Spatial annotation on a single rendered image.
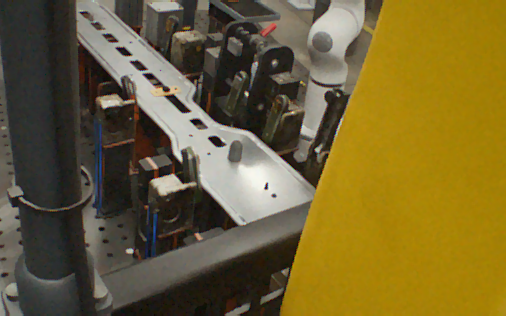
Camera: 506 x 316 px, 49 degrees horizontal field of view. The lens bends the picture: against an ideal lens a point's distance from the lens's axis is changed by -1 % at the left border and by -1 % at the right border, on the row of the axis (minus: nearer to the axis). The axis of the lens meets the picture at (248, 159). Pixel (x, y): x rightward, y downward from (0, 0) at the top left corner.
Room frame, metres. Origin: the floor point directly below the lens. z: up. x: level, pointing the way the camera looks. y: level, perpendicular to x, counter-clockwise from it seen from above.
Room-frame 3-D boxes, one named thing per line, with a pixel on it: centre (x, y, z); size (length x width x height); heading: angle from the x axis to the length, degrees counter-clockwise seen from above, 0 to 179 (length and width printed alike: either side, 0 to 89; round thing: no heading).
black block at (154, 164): (1.02, 0.21, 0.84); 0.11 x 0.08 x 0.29; 131
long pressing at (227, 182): (1.35, 0.27, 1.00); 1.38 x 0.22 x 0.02; 41
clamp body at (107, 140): (1.18, 0.35, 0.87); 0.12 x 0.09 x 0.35; 131
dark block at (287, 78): (1.31, -0.05, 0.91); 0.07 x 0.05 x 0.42; 131
